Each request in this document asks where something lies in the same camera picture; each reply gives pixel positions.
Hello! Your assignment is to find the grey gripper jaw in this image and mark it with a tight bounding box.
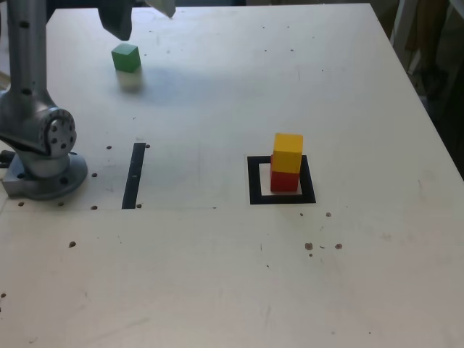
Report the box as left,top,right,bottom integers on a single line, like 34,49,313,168
99,0,132,41
144,0,175,19

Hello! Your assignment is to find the green cube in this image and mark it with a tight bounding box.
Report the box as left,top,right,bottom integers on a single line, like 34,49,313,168
110,42,141,73

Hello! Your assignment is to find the yellow cube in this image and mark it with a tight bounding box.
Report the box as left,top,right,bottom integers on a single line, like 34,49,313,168
271,132,305,174

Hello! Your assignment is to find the red cube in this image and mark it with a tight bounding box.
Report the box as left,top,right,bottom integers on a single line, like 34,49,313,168
270,154,300,193

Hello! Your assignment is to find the black tape square outline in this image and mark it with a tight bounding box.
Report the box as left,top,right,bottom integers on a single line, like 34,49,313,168
246,154,317,206

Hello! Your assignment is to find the black tape strip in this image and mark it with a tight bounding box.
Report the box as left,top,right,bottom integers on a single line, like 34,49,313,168
121,142,146,210

